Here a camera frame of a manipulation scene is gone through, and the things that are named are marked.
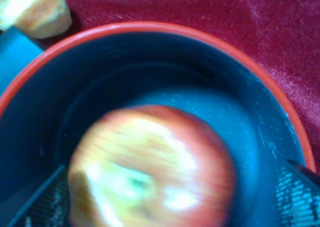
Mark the red velvet tablecloth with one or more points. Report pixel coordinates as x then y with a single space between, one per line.
283 36

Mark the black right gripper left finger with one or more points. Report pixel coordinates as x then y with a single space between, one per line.
48 206

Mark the red yellow apple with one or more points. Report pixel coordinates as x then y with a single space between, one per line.
150 166

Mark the croissant bread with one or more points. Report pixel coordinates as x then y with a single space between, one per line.
39 19

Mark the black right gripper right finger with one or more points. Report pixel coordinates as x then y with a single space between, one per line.
297 195

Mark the red pot with black handles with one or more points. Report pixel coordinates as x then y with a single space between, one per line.
49 97

